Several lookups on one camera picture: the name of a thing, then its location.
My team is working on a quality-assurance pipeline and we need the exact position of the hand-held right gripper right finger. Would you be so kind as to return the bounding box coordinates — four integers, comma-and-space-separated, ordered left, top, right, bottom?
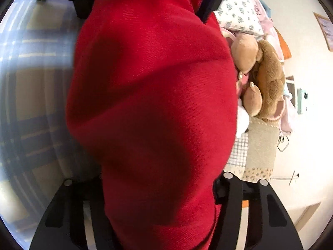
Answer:
208, 172, 304, 250

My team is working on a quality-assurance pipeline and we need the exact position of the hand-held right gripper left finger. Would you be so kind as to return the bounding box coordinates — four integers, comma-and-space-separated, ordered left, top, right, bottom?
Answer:
29, 176, 117, 250

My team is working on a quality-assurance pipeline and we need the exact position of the red sweater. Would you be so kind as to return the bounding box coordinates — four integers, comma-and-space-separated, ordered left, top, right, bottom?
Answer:
66, 0, 238, 250

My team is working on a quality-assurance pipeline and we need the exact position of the white floral pillow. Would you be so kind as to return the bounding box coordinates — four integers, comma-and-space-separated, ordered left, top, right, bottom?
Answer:
213, 0, 264, 35

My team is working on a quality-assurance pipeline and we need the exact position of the beige patchwork pillow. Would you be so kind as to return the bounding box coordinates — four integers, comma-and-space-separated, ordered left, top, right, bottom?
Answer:
225, 117, 280, 183

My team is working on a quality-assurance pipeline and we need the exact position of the pink cat print pillow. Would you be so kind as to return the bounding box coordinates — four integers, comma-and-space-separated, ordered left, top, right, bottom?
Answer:
250, 0, 285, 63

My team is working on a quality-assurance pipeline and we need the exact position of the small white plush toy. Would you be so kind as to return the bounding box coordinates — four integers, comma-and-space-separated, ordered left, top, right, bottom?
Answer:
235, 101, 250, 138

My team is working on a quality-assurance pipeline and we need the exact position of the brown plush toy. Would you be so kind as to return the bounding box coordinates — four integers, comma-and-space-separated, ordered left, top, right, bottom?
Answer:
230, 34, 287, 120

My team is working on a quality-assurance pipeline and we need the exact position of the blue plaid bed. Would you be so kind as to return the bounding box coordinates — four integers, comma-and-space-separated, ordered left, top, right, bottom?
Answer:
0, 0, 104, 243

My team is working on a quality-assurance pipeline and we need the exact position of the white bedside shelf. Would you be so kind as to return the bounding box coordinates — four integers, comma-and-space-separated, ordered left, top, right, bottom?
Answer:
286, 75, 296, 108

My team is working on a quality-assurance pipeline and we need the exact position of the large wooden framed picture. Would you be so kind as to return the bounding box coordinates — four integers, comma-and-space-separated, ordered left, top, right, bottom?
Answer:
313, 12, 333, 52

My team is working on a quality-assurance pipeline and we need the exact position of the mint green projector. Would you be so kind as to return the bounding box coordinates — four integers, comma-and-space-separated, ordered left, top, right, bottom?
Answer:
297, 88, 309, 114

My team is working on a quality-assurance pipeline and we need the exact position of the black cable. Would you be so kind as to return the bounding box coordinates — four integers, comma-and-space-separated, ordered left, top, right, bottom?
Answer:
276, 130, 290, 152

